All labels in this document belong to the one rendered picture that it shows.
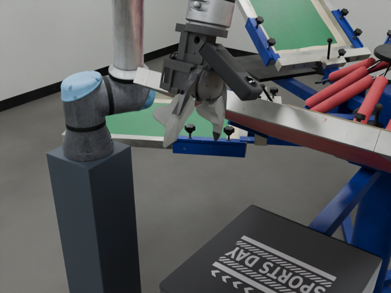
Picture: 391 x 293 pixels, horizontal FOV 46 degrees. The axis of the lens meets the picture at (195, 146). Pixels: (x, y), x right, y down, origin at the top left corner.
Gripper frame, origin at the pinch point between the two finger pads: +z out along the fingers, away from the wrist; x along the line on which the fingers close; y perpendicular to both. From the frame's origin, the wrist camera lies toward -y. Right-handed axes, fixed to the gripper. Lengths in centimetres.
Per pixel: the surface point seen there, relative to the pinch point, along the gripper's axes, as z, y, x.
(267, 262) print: 41, 3, -52
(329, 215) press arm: 33, -1, -87
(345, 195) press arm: 28, 0, -103
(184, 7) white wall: -49, 379, -473
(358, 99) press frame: -2, 22, -167
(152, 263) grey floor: 115, 104, -133
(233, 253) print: 41, 13, -49
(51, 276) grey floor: 128, 142, -93
